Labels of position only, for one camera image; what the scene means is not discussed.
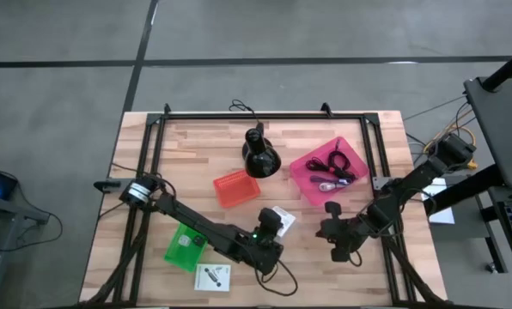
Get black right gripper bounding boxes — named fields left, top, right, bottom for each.
left=315, top=200, right=371, bottom=263

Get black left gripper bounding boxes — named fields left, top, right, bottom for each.
left=251, top=209, right=285, bottom=258

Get white green product box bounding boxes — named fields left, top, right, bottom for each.
left=271, top=205, right=297, bottom=239

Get purple braided cable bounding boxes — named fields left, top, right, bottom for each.
left=309, top=174, right=351, bottom=186

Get black cable with red tie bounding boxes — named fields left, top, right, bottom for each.
left=326, top=137, right=359, bottom=181

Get pink plastic bin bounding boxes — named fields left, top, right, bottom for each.
left=289, top=135, right=371, bottom=208

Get orange plastic basket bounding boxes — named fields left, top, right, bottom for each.
left=212, top=169, right=262, bottom=209

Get black desk lamp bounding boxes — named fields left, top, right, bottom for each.
left=241, top=122, right=283, bottom=179

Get green plastic basket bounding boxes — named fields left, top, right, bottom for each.
left=163, top=222, right=214, bottom=273

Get white paper sheet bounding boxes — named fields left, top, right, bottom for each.
left=421, top=176, right=456, bottom=226

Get black desk leg beam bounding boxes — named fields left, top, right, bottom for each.
left=423, top=164, right=504, bottom=217

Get dark keyboard desk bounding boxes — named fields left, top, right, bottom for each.
left=487, top=186, right=512, bottom=293

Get grey desk top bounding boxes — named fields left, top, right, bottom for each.
left=462, top=76, right=512, bottom=189

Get black pole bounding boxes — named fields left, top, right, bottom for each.
left=481, top=44, right=512, bottom=93

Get grey equipment stand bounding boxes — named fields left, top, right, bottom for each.
left=0, top=195, right=51, bottom=309

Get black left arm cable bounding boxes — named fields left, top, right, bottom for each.
left=255, top=257, right=299, bottom=297

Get black aluminium table frame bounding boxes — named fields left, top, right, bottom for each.
left=82, top=102, right=448, bottom=309

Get black lamp cord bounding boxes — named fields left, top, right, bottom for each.
left=229, top=99, right=259, bottom=125

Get yellow floor cables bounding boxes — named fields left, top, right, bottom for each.
left=423, top=124, right=479, bottom=171

